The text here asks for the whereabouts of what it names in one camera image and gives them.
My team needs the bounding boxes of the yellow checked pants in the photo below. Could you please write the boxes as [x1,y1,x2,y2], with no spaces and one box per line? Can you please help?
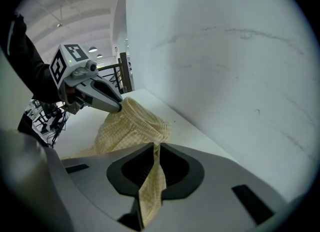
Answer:
[59,97,173,229]

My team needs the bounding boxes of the black metal railing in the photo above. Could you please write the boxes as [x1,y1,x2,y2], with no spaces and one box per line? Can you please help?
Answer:
[96,63,126,94]

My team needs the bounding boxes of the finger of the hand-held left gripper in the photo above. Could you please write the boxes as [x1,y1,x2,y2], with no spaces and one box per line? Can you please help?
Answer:
[74,82,123,114]
[88,75,124,103]

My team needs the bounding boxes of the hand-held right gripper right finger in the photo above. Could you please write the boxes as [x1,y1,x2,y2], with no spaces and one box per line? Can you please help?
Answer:
[149,142,289,232]

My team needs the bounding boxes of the brown wooden post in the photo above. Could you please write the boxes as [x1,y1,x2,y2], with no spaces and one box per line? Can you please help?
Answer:
[118,52,134,94]

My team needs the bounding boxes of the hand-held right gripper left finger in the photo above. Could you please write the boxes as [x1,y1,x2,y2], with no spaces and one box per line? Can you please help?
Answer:
[61,142,155,232]

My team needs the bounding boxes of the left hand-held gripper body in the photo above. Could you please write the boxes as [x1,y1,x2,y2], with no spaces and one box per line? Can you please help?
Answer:
[49,43,99,115]

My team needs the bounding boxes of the black tripod stands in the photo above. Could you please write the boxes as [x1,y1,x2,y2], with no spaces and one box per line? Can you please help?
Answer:
[24,99,69,149]

